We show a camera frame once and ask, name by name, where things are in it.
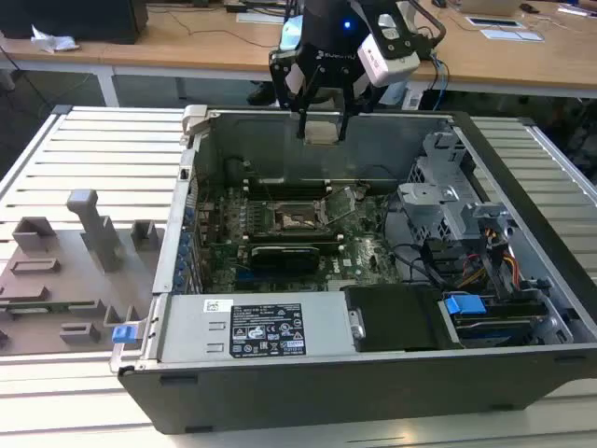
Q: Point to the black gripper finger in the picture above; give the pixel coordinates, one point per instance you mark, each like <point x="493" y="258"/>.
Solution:
<point x="346" y="93"/>
<point x="282" y="79"/>

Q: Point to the silver CPU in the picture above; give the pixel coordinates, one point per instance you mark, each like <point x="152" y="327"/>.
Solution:
<point x="321" y="134"/>

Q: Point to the black shoe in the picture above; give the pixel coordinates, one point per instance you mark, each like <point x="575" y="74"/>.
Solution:
<point x="261" y="95"/>

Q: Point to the wooden desk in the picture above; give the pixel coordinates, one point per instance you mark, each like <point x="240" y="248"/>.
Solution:
<point x="186" y="51"/>

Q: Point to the grey metal drive cage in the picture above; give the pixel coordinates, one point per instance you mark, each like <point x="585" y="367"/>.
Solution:
<point x="429" y="205"/>

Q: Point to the green motherboard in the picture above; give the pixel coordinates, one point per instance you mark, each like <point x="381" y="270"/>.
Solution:
<point x="368" y="261"/>

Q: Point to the small graphics card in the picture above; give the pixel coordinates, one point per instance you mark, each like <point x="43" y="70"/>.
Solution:
<point x="284" y="259"/>

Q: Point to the black computer mouse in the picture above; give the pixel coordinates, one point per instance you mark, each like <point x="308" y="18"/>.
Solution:
<point x="529" y="8"/>

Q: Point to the black computer box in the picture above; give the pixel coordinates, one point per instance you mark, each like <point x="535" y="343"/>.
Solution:
<point x="70" y="18"/>

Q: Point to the black plastic shroud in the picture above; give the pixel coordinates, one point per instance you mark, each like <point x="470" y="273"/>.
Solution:
<point x="396" y="317"/>

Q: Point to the crumpled white paper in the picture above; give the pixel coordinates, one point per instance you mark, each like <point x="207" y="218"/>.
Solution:
<point x="51" y="42"/>

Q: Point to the hard disk in blue carrier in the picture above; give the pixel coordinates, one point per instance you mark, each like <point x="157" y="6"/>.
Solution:
<point x="466" y="305"/>

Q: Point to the grey power supply unit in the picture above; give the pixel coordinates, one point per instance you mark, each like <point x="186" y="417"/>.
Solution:
<point x="196" y="326"/>

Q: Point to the grey parts rack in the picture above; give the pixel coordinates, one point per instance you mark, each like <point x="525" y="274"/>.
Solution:
<point x="70" y="280"/>

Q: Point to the blue plastic latch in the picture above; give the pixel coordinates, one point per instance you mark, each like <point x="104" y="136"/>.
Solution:
<point x="122" y="334"/>

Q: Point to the black open PC case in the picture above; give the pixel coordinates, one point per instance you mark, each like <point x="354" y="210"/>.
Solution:
<point x="326" y="396"/>

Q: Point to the green RAM stick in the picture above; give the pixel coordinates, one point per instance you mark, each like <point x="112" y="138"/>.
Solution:
<point x="46" y="306"/>

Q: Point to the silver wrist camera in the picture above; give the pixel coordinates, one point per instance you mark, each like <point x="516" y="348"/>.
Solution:
<point x="289" y="32"/>

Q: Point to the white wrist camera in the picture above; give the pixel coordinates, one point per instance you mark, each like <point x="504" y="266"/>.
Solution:
<point x="389" y="63"/>

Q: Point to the black camera bracket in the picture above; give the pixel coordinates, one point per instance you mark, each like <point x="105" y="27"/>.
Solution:
<point x="412" y="43"/>

